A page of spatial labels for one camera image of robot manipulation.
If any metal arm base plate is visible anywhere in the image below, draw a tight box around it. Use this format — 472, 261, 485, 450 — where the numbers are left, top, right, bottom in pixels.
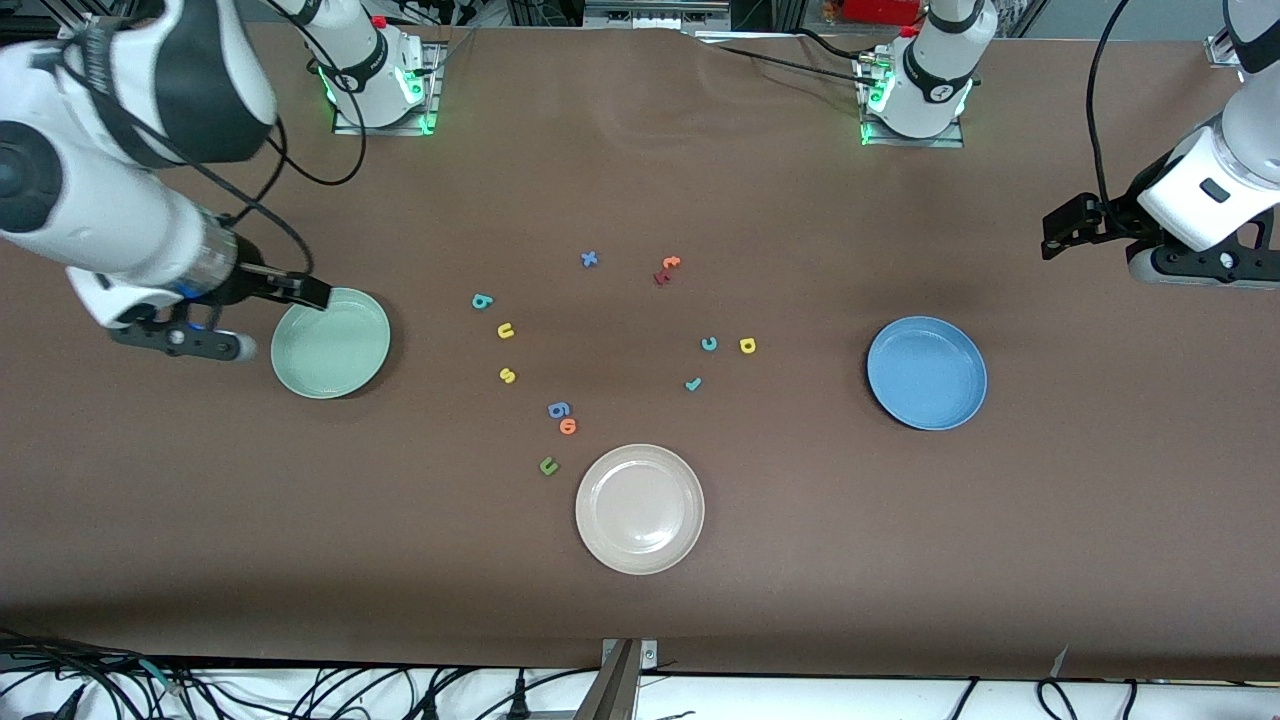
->
858, 50, 966, 149
332, 40, 443, 136

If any blue plate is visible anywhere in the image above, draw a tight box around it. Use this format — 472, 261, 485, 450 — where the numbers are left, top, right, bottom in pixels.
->
866, 316, 989, 432

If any pale green plate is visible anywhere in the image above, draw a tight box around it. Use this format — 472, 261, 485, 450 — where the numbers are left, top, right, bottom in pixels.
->
270, 287, 392, 401

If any aluminium frame post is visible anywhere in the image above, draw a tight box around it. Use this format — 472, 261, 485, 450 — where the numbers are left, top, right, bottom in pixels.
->
572, 638, 661, 720

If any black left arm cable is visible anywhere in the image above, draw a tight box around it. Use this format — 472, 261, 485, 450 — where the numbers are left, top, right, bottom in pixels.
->
1088, 0, 1143, 207

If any black looped cable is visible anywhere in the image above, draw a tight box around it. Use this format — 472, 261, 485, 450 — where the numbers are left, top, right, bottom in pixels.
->
1035, 678, 1079, 720

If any beige plate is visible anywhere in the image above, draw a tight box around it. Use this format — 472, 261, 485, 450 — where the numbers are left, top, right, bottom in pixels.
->
575, 444, 706, 576

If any grey metal box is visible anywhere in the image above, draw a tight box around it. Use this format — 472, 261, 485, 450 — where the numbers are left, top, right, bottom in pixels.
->
583, 0, 733, 29

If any black base cable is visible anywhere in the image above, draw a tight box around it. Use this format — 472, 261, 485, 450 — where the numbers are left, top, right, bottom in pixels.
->
690, 28, 886, 86

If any red background box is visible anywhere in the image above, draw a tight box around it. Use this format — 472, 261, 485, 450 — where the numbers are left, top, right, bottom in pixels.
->
825, 0, 923, 26

